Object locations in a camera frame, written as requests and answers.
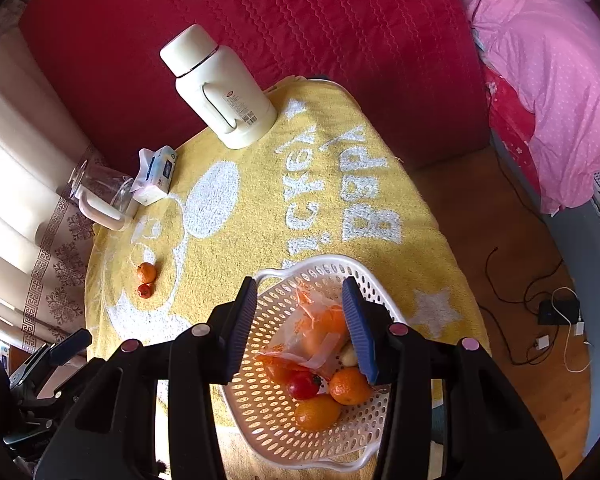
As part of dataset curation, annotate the white thermos jug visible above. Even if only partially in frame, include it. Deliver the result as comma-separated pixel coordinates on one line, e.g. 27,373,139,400
160,24,278,150

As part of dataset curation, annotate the white perforated plastic basket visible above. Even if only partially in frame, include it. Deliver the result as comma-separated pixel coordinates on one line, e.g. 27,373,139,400
220,254,433,472

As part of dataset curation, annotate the black power adapter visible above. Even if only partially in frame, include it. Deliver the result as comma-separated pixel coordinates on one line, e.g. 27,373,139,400
537,297,581,326

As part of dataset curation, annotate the large orange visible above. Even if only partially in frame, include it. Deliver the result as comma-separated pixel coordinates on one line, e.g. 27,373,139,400
294,394,342,432

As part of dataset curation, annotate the round orange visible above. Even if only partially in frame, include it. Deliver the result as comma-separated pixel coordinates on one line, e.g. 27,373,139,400
328,367,373,407

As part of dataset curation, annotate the large red tomato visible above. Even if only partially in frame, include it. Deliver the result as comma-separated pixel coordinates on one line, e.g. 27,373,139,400
286,370,323,401

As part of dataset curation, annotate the clear bag of orange peels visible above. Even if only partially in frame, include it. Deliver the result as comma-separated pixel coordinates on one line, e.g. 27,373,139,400
256,280,353,386

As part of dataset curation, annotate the pink dotted blanket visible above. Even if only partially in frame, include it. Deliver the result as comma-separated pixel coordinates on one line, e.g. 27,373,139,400
462,0,600,216

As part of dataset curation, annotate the white tissue pack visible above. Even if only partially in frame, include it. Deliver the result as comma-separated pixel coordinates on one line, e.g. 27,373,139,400
130,146,179,206

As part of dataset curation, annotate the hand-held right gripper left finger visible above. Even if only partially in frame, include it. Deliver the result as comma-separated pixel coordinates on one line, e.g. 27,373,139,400
37,276,258,480

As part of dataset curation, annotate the red floral cloth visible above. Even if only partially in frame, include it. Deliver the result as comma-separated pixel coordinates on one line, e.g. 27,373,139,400
482,60,557,207

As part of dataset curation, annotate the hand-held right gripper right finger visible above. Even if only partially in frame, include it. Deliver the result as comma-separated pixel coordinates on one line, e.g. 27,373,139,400
341,276,563,480

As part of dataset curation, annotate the white cable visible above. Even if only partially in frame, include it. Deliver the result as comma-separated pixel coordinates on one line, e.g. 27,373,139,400
550,287,593,374

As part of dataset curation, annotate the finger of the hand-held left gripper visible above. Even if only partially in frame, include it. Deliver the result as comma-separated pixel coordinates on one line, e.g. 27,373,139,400
49,328,93,367

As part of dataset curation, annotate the beige patterned curtain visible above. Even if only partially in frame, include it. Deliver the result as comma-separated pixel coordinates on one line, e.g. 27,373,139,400
0,25,112,361

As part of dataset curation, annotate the glass kettle with white handle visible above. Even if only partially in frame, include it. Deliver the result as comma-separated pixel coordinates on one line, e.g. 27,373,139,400
67,160,137,232

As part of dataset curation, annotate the yellow printed towel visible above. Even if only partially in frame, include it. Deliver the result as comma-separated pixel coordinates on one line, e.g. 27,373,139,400
84,76,491,480

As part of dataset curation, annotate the red quilted cover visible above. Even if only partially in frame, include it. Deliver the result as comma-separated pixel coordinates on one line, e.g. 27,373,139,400
20,0,491,181

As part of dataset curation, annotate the black cable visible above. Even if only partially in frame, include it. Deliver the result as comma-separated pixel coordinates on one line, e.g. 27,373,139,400
485,246,577,367

